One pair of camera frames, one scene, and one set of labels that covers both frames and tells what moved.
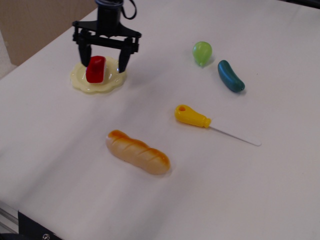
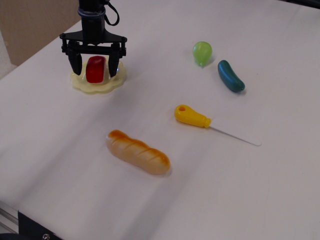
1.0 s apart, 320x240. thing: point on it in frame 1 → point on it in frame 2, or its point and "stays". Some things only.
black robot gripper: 107,30 → 93,38
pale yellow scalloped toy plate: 113,79 stays
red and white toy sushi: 95,71 stays
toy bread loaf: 137,153 stays
